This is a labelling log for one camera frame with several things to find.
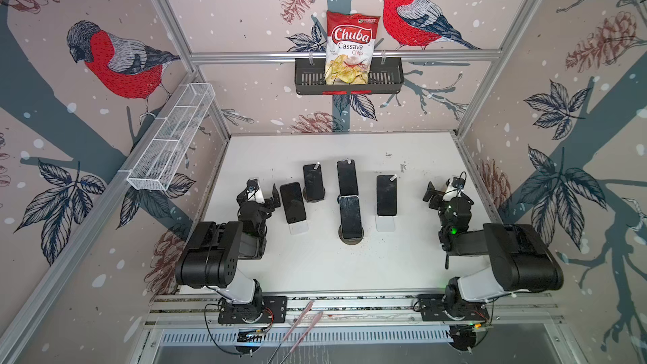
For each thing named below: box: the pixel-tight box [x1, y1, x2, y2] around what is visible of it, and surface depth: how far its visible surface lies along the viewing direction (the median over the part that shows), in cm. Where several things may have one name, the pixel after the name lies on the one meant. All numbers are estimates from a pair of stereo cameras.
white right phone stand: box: [374, 214, 398, 232], surface depth 92 cm
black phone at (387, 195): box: [376, 174, 398, 217], surface depth 87 cm
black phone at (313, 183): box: [303, 163, 325, 203], surface depth 95 cm
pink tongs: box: [267, 300, 323, 364], surface depth 71 cm
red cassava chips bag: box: [325, 10, 380, 86], surface depth 86 cm
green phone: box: [338, 195, 364, 240], surface depth 85 cm
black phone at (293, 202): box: [279, 182, 307, 225], surface depth 87 cm
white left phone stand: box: [288, 219, 310, 236], surface depth 92 cm
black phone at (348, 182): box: [336, 158, 359, 197], surface depth 92 cm
